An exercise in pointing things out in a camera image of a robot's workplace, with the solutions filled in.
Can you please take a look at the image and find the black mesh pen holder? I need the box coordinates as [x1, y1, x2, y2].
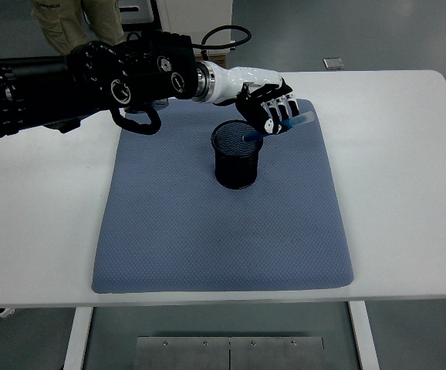
[210, 119, 265, 190]

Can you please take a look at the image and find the brown cardboard box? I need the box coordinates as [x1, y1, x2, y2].
[194, 52, 228, 69]

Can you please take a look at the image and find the white table leg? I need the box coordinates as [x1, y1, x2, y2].
[346, 300, 380, 370]
[61, 307, 94, 370]

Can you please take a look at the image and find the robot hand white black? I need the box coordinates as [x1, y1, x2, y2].
[213, 66, 301, 136]

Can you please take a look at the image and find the blue marker pen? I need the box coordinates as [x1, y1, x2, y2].
[242, 111, 316, 143]

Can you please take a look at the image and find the person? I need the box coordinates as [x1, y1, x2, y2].
[29, 0, 126, 56]

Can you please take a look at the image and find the blue-grey textured mat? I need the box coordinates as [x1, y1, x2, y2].
[91, 97, 354, 294]

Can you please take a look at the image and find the grey metal plate with screws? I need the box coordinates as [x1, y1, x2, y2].
[132, 336, 231, 370]
[228, 336, 326, 370]

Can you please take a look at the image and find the grey equipment frame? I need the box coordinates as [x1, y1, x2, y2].
[119, 0, 159, 34]

